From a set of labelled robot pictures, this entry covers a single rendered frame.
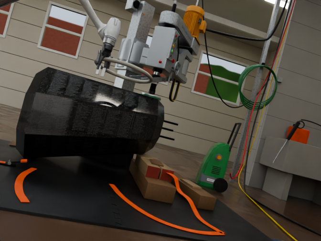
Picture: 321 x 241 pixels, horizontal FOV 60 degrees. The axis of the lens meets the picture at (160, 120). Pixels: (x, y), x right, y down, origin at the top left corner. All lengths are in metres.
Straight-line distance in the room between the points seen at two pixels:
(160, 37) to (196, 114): 6.50
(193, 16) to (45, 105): 2.09
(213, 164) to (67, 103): 1.88
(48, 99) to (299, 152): 3.39
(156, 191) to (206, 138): 7.22
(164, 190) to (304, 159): 2.68
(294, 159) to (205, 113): 5.35
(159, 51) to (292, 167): 2.57
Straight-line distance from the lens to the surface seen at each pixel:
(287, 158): 4.30
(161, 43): 2.86
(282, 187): 4.46
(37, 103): 2.41
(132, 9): 3.79
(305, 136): 5.00
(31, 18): 9.50
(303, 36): 5.33
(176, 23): 2.93
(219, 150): 3.42
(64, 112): 2.42
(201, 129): 9.28
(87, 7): 2.26
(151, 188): 2.22
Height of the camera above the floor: 0.60
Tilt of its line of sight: 1 degrees up
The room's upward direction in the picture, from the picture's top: 15 degrees clockwise
